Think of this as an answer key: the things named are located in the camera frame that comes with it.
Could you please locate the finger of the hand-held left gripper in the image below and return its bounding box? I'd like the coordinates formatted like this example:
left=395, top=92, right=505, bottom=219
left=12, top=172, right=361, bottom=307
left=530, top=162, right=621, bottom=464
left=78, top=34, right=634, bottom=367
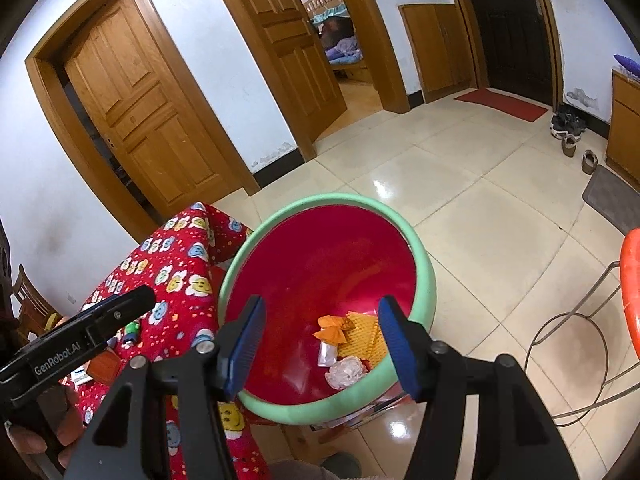
left=82, top=286, right=157, bottom=341

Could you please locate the orange plastic bag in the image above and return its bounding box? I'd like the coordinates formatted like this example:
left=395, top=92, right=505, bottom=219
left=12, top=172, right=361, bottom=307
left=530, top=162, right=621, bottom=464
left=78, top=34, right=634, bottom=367
left=313, top=314, right=351, bottom=345

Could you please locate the person's grey shoe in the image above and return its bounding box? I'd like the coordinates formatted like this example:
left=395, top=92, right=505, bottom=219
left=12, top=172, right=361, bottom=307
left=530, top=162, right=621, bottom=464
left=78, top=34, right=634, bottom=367
left=320, top=452, right=362, bottom=480

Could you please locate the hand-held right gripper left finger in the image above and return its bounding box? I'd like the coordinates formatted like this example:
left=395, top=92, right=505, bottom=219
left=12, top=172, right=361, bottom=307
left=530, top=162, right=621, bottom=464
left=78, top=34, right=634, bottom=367
left=65, top=296, right=267, bottom=480

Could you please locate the red bin with green rim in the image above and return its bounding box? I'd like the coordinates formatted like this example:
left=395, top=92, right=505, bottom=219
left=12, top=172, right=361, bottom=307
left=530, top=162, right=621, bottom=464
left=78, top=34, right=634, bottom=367
left=217, top=194, right=437, bottom=426

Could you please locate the orange stool with metal frame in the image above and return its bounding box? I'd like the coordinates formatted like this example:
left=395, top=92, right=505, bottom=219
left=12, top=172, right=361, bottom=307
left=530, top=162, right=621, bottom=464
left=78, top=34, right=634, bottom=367
left=524, top=227, right=640, bottom=428

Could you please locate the wooden bunk bed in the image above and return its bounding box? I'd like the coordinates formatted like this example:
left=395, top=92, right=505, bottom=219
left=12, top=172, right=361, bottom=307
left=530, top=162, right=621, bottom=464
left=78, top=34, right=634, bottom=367
left=306, top=0, right=373, bottom=81

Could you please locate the person's left hand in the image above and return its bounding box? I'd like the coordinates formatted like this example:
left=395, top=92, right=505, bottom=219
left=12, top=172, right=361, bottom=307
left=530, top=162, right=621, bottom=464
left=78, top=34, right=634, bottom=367
left=7, top=387, right=88, bottom=471

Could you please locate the wooden wall cabinet panel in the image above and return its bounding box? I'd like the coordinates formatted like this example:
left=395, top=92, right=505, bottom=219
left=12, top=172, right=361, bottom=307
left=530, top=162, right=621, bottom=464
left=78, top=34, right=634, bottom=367
left=400, top=4, right=473, bottom=106

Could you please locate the large yellow foam net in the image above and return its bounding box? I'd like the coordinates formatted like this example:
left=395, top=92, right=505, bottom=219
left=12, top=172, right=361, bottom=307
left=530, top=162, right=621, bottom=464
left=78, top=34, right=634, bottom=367
left=345, top=311, right=388, bottom=368

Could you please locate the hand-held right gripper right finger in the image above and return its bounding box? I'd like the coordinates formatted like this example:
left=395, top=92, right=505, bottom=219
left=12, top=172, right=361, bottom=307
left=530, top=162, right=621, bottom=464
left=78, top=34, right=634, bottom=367
left=378, top=297, right=576, bottom=480

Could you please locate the orange cardboard box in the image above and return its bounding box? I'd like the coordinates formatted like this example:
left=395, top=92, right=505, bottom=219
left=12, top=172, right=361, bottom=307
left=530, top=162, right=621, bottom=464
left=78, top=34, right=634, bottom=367
left=87, top=350, right=123, bottom=383

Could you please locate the grey floor mat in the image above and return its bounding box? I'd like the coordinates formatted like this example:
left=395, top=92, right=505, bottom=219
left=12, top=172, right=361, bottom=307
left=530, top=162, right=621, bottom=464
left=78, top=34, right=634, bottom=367
left=582, top=165, right=640, bottom=236

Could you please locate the closed wooden door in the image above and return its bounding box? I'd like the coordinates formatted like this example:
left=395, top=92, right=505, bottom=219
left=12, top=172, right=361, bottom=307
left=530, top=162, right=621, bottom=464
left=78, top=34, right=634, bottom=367
left=62, top=0, right=226, bottom=211

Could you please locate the black entrance door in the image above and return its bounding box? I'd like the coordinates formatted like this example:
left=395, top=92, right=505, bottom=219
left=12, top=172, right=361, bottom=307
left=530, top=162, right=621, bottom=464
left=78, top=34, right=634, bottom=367
left=457, top=0, right=556, bottom=106

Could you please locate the wooden chair with yellow cushion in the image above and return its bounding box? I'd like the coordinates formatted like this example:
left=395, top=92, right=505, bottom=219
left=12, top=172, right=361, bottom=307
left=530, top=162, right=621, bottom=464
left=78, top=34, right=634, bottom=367
left=11, top=264, right=63, bottom=336

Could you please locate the white tissue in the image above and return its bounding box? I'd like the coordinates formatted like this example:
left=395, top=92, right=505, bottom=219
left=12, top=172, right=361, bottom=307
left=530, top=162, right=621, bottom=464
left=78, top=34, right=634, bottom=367
left=325, top=356, right=368, bottom=390

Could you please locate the open wooden door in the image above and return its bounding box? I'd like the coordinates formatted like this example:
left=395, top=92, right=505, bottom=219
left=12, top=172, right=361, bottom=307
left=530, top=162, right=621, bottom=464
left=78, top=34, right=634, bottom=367
left=227, top=0, right=348, bottom=141

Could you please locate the wooden cabinet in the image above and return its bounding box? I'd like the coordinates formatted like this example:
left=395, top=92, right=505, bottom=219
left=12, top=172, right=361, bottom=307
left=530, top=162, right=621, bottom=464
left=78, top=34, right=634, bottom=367
left=606, top=67, right=640, bottom=183

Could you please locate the red smiley printed tablecloth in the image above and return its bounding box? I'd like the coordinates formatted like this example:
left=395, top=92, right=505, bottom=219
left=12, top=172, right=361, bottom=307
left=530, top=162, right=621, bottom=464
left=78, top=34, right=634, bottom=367
left=60, top=202, right=273, bottom=480

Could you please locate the red doormat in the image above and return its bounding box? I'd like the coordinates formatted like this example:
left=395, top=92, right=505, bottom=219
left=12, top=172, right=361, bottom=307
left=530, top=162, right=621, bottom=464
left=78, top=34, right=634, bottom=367
left=454, top=88, right=549, bottom=122

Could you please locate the wooden stool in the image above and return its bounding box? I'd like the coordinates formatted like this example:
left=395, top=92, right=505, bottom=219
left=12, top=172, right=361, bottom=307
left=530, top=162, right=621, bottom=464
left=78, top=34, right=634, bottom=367
left=280, top=422, right=346, bottom=461

